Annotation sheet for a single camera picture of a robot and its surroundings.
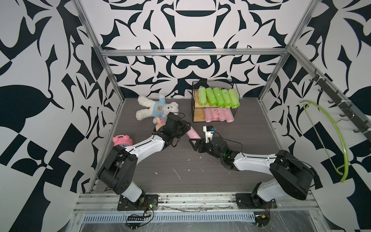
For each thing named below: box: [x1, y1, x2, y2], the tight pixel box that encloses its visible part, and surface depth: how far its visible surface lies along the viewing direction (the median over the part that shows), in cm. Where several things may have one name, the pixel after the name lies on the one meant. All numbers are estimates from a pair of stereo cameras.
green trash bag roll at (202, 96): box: [198, 86, 207, 107], surface depth 96 cm
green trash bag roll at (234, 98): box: [228, 88, 241, 109], surface depth 94 cm
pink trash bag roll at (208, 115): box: [204, 107, 214, 123], surface depth 106 cm
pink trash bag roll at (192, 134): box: [185, 126, 202, 140], surface depth 83 cm
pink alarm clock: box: [112, 134, 133, 147], surface depth 87 cm
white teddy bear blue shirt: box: [135, 94, 180, 125], surface depth 106 cm
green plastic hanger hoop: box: [299, 100, 349, 183], surface depth 62 cm
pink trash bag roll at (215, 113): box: [210, 107, 220, 120], surface depth 107 cm
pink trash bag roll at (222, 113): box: [217, 107, 227, 122], surface depth 107 cm
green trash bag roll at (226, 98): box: [221, 88, 232, 109], surface depth 94 cm
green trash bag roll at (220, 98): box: [213, 87, 226, 109], surface depth 95 cm
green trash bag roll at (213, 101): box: [205, 87, 217, 107], surface depth 96 cm
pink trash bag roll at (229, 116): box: [226, 108, 235, 123], surface depth 107 cm
